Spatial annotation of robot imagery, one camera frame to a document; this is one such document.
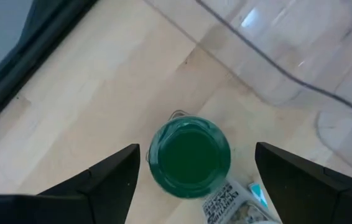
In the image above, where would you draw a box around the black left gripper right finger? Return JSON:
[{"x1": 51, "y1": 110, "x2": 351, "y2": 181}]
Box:
[{"x1": 255, "y1": 142, "x2": 350, "y2": 224}]

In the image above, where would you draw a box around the white lid seasoning jar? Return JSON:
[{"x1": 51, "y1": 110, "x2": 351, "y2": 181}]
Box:
[{"x1": 201, "y1": 175, "x2": 282, "y2": 224}]

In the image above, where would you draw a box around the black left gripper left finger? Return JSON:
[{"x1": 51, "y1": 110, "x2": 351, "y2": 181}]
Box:
[{"x1": 37, "y1": 143, "x2": 141, "y2": 224}]

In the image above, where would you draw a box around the green lid spice jar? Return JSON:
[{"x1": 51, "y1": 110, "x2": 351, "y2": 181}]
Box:
[{"x1": 147, "y1": 115, "x2": 232, "y2": 200}]

